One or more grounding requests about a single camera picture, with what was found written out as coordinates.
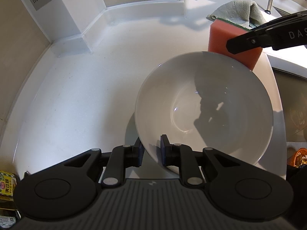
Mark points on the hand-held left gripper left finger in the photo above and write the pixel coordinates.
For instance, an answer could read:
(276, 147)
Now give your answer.
(139, 155)

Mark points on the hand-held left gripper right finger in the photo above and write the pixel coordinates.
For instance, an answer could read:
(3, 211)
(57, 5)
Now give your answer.
(164, 151)

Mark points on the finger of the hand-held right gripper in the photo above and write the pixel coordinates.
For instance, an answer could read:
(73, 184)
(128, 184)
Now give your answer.
(244, 43)
(287, 19)

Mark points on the pink sponge with green scourer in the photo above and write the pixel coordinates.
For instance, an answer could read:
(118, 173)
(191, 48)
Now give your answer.
(219, 36)

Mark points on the white ceramic bowl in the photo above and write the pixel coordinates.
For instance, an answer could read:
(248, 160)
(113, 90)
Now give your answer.
(191, 76)

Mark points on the grey-green dish cloth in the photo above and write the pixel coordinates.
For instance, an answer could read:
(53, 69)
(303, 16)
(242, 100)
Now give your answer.
(237, 9)

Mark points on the stainless steel sink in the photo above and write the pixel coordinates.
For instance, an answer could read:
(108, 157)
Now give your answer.
(295, 95)

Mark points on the orange patterned object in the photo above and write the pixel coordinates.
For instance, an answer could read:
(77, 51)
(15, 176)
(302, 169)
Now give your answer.
(299, 158)

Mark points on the yellow label jar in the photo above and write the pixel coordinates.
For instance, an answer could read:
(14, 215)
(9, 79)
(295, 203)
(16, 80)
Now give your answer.
(7, 184)

